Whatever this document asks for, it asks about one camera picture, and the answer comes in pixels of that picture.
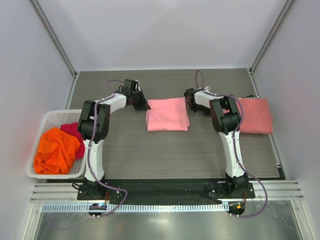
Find right aluminium frame post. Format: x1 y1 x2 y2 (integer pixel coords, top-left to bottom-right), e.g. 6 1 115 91
248 0 296 75

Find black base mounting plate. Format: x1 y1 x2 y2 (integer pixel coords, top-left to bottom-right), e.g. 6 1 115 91
72 178 256 206

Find light pink t shirt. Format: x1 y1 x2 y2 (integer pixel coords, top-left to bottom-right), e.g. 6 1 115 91
145 97 190 132

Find left aluminium frame post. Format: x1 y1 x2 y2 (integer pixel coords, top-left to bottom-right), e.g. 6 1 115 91
29 0 77 79

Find folded salmon t shirt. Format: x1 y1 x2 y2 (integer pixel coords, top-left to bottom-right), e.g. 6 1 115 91
238 98 273 135

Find orange t shirt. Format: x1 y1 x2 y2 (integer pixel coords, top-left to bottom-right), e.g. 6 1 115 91
33 127 81 175

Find white plastic laundry basket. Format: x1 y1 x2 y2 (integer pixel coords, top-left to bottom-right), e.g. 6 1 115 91
25 109 86 180

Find white slotted cable duct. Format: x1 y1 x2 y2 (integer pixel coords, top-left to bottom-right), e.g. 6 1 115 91
42 202 229 214

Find aluminium frame post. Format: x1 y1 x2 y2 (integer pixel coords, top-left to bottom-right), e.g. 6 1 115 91
29 0 77 79
248 0 296 75

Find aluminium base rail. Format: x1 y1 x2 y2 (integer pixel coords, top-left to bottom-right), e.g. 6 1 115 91
29 180 304 203

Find folded dark striped t shirt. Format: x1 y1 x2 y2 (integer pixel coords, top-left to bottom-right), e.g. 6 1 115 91
245 95 261 99

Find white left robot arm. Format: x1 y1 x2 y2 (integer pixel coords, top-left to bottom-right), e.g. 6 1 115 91
72 79 150 200

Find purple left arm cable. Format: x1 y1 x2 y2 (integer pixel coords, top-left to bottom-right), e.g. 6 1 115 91
86 79 129 218

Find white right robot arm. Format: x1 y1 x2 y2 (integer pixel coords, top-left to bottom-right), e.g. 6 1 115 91
184 88 249 198

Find magenta t shirt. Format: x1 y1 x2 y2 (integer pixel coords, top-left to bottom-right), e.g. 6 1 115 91
60 122 85 160

